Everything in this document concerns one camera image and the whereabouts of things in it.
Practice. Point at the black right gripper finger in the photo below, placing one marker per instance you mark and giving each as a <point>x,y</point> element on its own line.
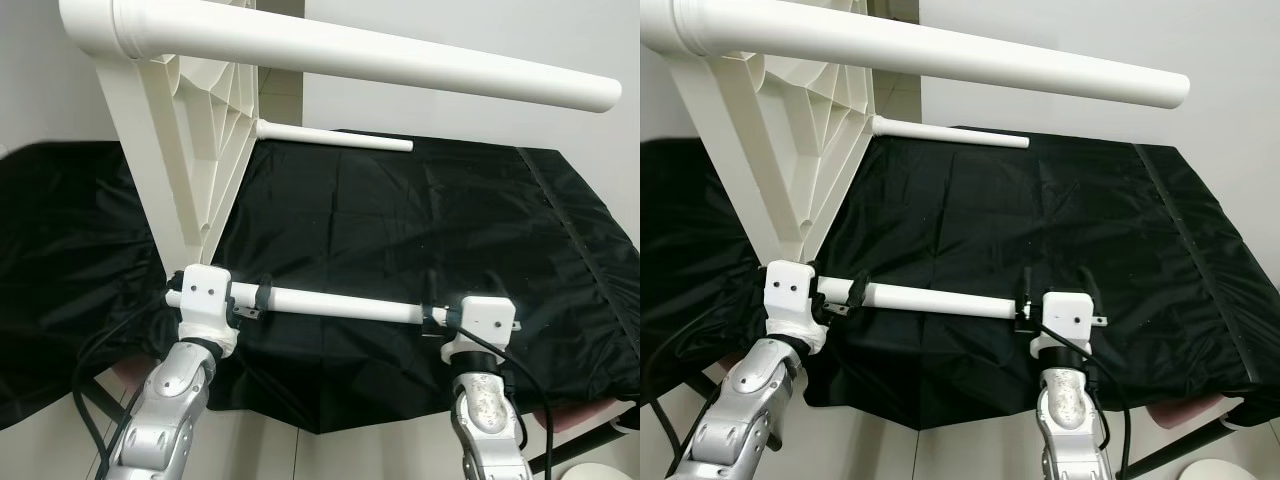
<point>432,298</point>
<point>1025,290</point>

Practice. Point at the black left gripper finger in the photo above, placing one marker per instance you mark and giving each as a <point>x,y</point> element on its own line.
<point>264,297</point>
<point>859,290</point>

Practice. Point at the white plastic table leg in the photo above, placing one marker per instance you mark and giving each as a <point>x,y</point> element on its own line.
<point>950,55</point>
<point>930,298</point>
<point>330,303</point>
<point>400,65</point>
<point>340,135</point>
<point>950,132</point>

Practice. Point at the white plastic table top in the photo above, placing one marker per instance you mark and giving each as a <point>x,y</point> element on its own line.
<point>780,130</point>
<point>180,130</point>

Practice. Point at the black cloth table cover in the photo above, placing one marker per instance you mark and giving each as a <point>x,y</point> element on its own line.
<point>450,220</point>
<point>1080,220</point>

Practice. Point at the white round base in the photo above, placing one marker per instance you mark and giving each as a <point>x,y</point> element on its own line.
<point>1215,470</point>
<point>592,472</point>

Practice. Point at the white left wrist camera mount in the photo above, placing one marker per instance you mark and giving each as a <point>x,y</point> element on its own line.
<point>205,290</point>
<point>790,285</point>

